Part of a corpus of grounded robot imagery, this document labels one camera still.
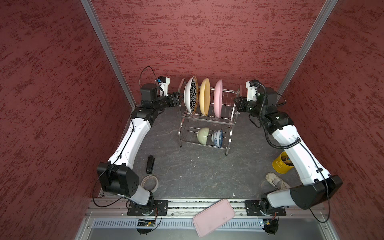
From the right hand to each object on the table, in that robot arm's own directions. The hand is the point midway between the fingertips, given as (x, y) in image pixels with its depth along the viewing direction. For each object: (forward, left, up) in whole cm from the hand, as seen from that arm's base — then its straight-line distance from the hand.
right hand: (234, 101), depth 73 cm
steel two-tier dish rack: (+7, +23, -27) cm, 36 cm away
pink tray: (-45, +13, -34) cm, 57 cm away
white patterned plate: (+11, +22, -4) cm, 25 cm away
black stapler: (-16, +47, -33) cm, 60 cm away
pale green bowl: (-5, +16, -22) cm, 28 cm away
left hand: (+4, +27, 0) cm, 27 cm away
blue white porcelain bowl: (-7, +7, -22) cm, 24 cm away
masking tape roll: (-27, +47, -37) cm, 65 cm away
